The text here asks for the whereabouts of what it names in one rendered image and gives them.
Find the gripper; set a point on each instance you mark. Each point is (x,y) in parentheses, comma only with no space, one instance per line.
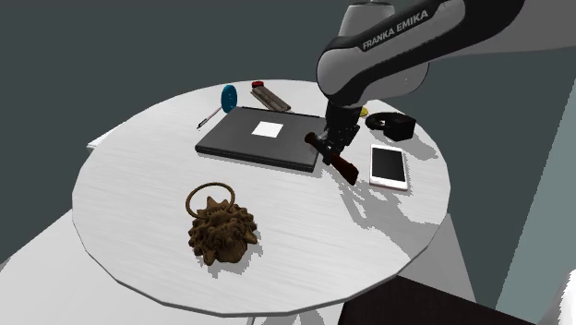
(340,120)

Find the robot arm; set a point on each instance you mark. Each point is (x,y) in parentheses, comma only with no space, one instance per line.
(382,67)

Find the small yellow object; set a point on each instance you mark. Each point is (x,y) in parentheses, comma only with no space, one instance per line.
(364,111)

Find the brown stick-shaped tool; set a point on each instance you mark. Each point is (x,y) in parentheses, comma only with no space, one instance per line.
(347,169)

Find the white smartphone, black screen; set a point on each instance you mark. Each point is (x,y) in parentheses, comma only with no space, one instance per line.
(388,164)

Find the dark grey closed laptop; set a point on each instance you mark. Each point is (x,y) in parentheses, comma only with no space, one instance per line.
(252,144)

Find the blue round disc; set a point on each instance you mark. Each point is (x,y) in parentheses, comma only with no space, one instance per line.
(228,98)

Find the round white table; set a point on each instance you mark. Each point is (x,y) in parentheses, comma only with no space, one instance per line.
(315,234)

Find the slim pen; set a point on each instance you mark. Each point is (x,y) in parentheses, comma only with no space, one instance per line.
(208,119)

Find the brown lion door knocker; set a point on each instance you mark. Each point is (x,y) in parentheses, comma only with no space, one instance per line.
(223,234)

